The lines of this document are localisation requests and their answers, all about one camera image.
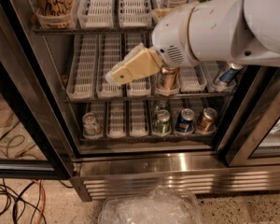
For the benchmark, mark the orange can with black script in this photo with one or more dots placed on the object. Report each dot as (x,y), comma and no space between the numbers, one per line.
(54,13)

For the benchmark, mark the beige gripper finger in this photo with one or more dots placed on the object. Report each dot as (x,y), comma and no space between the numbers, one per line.
(139,63)
(158,13)

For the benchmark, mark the clear pale can bottom shelf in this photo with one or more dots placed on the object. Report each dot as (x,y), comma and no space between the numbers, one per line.
(92,127)

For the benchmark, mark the green can front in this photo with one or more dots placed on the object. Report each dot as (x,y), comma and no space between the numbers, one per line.
(162,123)

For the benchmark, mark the bottom wire shelf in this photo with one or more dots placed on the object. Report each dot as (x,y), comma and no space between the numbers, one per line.
(151,139)

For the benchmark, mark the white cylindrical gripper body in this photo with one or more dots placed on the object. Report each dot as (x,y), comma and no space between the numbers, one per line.
(173,36)

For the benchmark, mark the copper can shelf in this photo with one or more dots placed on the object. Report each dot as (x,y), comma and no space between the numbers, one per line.
(206,122)
(166,83)

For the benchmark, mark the green can rear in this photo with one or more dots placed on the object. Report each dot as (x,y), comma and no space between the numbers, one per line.
(161,104)

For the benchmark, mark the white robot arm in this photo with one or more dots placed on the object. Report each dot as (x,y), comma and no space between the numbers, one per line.
(243,32)

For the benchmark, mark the copper can bottom shelf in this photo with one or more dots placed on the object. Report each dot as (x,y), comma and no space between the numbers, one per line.
(206,122)

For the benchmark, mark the blue can bottom shelf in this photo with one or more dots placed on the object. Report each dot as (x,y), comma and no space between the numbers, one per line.
(185,122)

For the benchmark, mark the copper can middle shelf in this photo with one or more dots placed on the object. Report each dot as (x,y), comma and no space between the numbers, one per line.
(166,83)

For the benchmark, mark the black framed glass fridge door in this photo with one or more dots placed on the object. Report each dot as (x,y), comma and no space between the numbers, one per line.
(52,167)

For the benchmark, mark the top wire shelf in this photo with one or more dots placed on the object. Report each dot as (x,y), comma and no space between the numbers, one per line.
(96,31)

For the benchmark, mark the clear plastic bag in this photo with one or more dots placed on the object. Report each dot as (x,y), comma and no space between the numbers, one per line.
(160,206)

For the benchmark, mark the blue silver tilted can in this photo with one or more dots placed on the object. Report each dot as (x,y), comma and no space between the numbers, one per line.
(226,75)

